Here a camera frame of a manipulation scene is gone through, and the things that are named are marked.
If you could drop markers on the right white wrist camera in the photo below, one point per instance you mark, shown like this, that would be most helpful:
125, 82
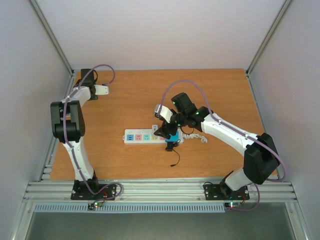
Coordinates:
163, 112

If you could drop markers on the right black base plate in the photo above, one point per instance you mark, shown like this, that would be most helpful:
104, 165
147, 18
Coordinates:
212, 191

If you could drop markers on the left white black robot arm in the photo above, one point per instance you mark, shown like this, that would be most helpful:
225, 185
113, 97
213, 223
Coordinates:
68, 126

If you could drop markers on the light blue adapter plug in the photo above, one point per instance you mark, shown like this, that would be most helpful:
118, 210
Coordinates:
173, 138

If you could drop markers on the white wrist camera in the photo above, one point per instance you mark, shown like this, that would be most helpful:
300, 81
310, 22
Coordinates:
101, 90
163, 112

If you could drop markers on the right controller board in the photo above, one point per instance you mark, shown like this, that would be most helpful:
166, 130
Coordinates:
232, 205

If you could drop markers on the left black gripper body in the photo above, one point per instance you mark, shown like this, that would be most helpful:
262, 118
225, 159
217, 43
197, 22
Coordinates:
94, 98

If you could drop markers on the left controller board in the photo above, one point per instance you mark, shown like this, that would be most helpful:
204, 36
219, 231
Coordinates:
95, 205

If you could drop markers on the controller board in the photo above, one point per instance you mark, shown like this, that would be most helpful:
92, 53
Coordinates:
232, 205
95, 205

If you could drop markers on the grey slotted cable duct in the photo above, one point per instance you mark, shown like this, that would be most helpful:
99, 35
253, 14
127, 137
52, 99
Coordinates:
130, 208

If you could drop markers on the white usb charger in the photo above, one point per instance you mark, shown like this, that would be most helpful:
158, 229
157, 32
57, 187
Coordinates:
154, 128

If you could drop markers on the black adapter with thin cable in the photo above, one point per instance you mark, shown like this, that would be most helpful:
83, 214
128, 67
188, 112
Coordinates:
171, 148

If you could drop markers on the white power strip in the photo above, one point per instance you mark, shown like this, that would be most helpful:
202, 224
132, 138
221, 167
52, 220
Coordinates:
142, 136

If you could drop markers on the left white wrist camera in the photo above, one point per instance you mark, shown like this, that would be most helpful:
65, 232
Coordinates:
101, 90

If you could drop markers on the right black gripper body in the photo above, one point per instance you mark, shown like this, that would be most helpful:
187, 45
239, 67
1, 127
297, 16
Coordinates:
181, 116

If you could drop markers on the aluminium mounting rail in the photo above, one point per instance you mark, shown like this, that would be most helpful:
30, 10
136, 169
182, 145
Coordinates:
160, 190

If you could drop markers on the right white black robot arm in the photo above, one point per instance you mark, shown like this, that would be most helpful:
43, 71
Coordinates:
258, 151

